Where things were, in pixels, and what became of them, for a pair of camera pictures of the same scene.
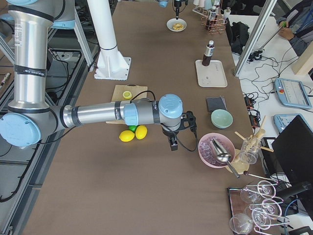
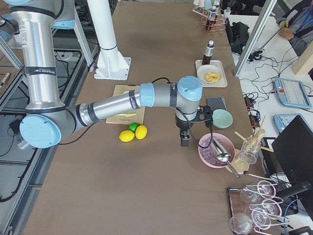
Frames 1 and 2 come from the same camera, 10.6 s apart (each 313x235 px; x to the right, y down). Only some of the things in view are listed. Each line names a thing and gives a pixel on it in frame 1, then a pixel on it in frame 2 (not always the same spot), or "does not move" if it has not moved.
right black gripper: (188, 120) -> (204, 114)
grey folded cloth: (214, 104) does not move
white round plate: (176, 25) -> (210, 74)
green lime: (132, 128) does not move
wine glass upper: (265, 189) does not move
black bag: (237, 35) does not move
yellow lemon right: (141, 132) does not move
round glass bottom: (241, 223) does not move
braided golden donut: (178, 26) -> (212, 77)
